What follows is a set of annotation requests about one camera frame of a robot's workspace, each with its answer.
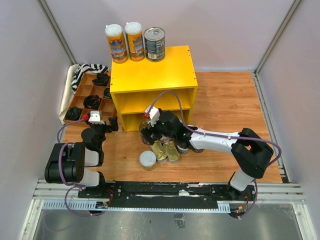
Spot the yellow shelf cabinet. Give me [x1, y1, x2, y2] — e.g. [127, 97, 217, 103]
[110, 45, 198, 132]

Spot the blue yellow can white lid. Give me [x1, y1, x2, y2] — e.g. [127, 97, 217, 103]
[124, 22, 145, 62]

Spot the red white can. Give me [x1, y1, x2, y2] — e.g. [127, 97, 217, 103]
[159, 136, 171, 144]

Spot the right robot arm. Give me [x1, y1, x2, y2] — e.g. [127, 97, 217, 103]
[140, 110, 274, 200]

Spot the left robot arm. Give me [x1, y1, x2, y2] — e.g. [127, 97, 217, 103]
[44, 111, 119, 198]

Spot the rolled green belt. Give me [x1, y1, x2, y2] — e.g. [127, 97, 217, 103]
[103, 87, 112, 99]

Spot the gold rectangular tin left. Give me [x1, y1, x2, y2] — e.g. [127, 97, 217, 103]
[151, 140, 168, 163]

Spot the gold rectangular tin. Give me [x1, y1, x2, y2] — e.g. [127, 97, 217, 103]
[151, 140, 168, 163]
[162, 140, 180, 164]

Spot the gold rectangular tin right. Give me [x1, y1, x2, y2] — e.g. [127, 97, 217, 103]
[162, 140, 180, 164]

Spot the rolled black belt middle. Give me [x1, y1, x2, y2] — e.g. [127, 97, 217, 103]
[83, 94, 102, 110]

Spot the rolled black belt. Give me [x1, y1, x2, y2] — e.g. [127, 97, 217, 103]
[92, 72, 110, 87]
[83, 94, 102, 110]

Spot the rolled dark belt bottom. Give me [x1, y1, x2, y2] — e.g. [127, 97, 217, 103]
[65, 106, 83, 121]

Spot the wooden divided tray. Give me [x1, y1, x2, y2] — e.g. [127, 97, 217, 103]
[63, 72, 117, 124]

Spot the rolled black belt top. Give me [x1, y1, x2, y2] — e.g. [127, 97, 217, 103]
[92, 72, 110, 87]

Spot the striped cloth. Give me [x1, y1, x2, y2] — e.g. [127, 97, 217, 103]
[71, 63, 110, 94]

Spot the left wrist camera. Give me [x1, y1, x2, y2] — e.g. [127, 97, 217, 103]
[83, 110, 106, 125]

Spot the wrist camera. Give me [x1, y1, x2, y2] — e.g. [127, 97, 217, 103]
[83, 110, 106, 125]
[144, 105, 160, 127]

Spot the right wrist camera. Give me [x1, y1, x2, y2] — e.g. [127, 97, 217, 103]
[144, 105, 160, 127]

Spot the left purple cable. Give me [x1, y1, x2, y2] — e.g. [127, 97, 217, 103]
[56, 118, 108, 217]

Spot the purple cable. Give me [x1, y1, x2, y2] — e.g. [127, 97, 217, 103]
[149, 90, 283, 221]
[56, 118, 108, 217]

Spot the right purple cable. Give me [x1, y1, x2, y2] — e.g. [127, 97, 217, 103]
[149, 90, 283, 221]

